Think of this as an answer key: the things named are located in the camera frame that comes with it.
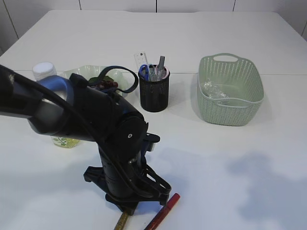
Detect clear plastic sheet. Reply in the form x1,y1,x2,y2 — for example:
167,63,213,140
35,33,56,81
201,79,237,106

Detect black mesh pen holder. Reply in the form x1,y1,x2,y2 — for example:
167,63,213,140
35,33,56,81
138,72,170,113

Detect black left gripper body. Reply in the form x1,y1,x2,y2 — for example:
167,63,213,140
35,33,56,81
83,153,173,209

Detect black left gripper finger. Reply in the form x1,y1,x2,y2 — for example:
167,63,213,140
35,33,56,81
121,203,138,216

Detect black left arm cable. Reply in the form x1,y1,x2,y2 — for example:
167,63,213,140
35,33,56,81
12,66,172,198

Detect red marker pen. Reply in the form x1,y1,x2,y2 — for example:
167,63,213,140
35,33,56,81
144,193,180,230

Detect green wavy plastic plate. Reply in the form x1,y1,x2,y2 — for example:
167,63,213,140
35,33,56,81
60,65,130,93

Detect silver marker pen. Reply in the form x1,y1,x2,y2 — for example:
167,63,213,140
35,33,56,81
156,56,165,71

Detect gold marker pen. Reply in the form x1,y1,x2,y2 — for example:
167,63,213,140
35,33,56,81
114,212,129,230

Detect blue scissors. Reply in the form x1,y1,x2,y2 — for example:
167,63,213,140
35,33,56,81
139,64,155,81

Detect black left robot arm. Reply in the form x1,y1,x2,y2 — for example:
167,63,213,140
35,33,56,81
0,66,171,215

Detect yellow tea plastic bottle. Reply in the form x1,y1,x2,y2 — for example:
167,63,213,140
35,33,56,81
32,62,80,149

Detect pink purple scissors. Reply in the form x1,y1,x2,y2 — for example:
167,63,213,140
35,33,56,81
155,66,169,81

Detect clear plastic ruler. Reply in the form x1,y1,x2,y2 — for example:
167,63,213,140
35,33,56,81
134,52,156,81

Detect purple artificial grape bunch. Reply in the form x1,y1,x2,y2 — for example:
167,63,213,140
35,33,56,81
88,75,118,92

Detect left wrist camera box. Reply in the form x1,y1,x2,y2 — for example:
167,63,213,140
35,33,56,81
141,133,160,152

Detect green plastic woven basket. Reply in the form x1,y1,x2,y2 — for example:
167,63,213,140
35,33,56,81
197,53,264,127

